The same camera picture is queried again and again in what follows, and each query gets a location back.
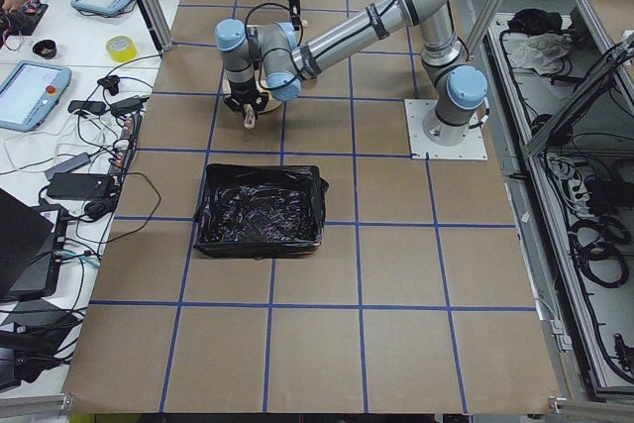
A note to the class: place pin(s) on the beige plastic dustpan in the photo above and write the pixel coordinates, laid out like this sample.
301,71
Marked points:
250,117

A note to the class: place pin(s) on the black lined trash bin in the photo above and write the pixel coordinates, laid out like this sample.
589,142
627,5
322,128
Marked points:
259,212

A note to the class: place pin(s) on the yellow tape roll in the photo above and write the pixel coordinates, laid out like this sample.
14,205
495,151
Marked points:
121,49

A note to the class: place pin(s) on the black power adapter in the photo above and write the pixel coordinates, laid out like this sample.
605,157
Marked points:
80,186

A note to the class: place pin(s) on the near teach pendant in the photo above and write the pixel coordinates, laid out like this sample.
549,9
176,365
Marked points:
30,92

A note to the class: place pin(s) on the white crumpled cloth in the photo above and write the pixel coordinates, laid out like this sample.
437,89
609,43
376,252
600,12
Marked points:
544,53

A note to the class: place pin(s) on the black laptop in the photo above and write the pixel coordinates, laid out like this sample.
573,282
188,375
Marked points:
32,239

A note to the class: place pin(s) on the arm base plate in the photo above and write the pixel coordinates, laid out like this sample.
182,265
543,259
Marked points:
431,139

